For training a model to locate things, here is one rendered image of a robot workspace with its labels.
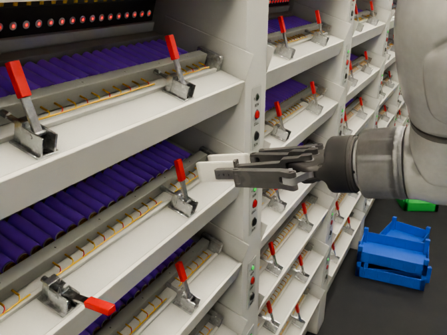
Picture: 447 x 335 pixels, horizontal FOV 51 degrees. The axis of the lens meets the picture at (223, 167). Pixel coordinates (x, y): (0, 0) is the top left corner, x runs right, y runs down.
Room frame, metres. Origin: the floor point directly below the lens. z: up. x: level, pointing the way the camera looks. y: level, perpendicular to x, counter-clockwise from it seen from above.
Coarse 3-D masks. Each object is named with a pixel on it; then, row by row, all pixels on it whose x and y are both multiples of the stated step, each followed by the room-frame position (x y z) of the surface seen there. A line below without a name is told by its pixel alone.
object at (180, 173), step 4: (176, 160) 0.68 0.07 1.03; (180, 160) 0.68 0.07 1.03; (176, 164) 0.68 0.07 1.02; (180, 164) 0.68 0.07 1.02; (176, 168) 0.68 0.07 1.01; (180, 168) 0.68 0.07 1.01; (176, 172) 0.68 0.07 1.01; (180, 172) 0.67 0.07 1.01; (180, 176) 0.67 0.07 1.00; (184, 176) 0.68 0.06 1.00; (180, 180) 0.67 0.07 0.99; (184, 180) 0.68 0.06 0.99; (180, 184) 0.67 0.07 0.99; (184, 184) 0.68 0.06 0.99; (184, 188) 0.68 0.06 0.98; (184, 192) 0.67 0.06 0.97; (184, 196) 0.67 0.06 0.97; (184, 200) 0.67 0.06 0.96
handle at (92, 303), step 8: (64, 288) 0.43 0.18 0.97; (64, 296) 0.43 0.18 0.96; (72, 296) 0.43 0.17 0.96; (80, 296) 0.43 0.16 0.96; (88, 304) 0.41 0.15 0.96; (96, 304) 0.41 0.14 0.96; (104, 304) 0.41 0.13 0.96; (112, 304) 0.41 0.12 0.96; (104, 312) 0.40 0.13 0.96; (112, 312) 0.41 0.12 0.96
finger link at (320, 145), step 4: (312, 144) 0.65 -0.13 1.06; (316, 144) 0.64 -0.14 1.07; (320, 144) 0.64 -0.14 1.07; (264, 148) 0.67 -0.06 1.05; (268, 148) 0.67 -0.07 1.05; (272, 148) 0.66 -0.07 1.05; (276, 148) 0.66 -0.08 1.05; (280, 148) 0.65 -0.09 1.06; (284, 148) 0.65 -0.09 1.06; (288, 148) 0.65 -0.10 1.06; (292, 148) 0.64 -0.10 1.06; (296, 148) 0.64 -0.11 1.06; (300, 148) 0.64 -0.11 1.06; (304, 148) 0.64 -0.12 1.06; (320, 148) 0.63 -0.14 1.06
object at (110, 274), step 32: (192, 128) 0.88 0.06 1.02; (192, 192) 0.74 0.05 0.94; (224, 192) 0.76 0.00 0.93; (160, 224) 0.63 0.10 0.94; (192, 224) 0.66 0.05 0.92; (96, 256) 0.53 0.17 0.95; (128, 256) 0.55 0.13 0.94; (160, 256) 0.59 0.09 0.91; (32, 288) 0.45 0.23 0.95; (96, 288) 0.48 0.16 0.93; (128, 288) 0.53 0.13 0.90; (32, 320) 0.41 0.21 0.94; (64, 320) 0.42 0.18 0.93
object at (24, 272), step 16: (192, 160) 0.80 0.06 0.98; (160, 176) 0.72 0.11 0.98; (176, 176) 0.74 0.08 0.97; (144, 192) 0.66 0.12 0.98; (160, 192) 0.70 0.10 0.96; (112, 208) 0.60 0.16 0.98; (128, 208) 0.62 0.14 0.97; (96, 224) 0.56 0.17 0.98; (112, 224) 0.59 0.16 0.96; (128, 224) 0.60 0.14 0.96; (64, 240) 0.52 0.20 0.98; (80, 240) 0.53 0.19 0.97; (32, 256) 0.48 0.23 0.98; (48, 256) 0.48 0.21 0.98; (64, 256) 0.51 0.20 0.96; (16, 272) 0.45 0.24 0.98; (32, 272) 0.46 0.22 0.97; (0, 288) 0.42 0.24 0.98; (16, 288) 0.44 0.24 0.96; (0, 304) 0.41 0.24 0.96; (16, 304) 0.42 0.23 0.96
